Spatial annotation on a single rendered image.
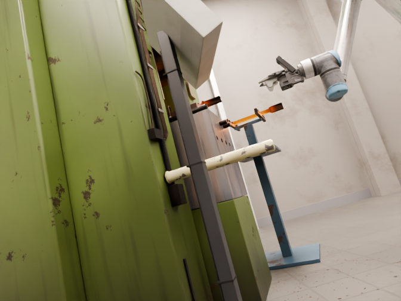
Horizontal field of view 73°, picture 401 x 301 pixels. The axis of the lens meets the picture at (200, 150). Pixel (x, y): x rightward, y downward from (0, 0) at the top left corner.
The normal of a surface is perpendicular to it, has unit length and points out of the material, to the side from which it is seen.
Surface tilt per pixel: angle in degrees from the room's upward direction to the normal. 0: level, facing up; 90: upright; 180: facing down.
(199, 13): 90
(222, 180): 90
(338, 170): 90
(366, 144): 90
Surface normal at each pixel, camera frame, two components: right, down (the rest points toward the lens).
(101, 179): -0.33, -0.11
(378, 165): 0.03, -0.21
